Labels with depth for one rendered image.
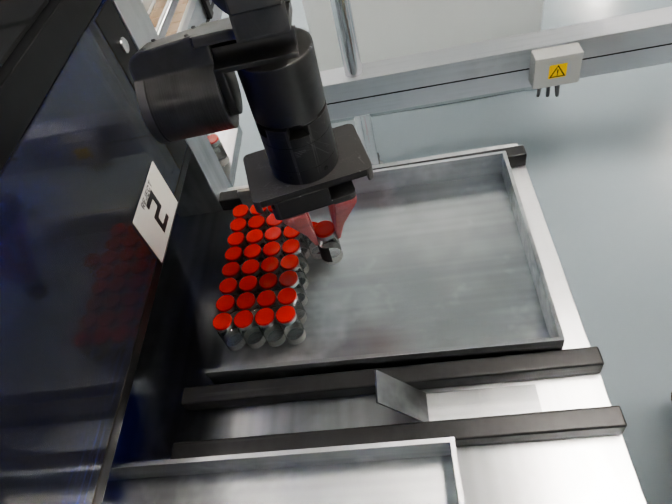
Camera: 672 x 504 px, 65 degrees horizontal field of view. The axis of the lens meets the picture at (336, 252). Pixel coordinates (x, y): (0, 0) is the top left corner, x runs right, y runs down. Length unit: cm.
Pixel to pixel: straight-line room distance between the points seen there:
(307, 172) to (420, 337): 22
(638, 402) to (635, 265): 43
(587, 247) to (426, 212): 117
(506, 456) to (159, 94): 40
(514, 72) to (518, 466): 124
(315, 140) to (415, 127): 181
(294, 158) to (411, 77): 114
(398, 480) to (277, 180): 28
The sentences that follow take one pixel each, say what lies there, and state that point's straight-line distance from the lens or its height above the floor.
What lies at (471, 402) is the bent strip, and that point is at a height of 88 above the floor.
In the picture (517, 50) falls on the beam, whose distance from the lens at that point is 156.
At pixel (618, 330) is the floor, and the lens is 163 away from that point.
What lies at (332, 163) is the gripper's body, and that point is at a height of 108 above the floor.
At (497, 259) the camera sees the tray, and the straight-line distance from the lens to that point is 60.
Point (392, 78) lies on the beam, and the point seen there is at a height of 53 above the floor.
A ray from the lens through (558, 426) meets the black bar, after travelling 50.
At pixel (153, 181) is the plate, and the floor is 104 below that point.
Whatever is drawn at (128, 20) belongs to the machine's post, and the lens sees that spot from 61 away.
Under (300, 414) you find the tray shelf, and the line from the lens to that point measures 54.
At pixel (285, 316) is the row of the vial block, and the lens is 53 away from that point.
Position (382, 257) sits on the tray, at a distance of 61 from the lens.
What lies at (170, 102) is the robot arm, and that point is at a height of 117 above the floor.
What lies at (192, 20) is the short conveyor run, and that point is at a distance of 113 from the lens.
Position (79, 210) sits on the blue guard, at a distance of 45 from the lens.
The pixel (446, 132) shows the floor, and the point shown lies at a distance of 217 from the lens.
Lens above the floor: 136
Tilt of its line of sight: 49 degrees down
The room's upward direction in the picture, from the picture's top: 17 degrees counter-clockwise
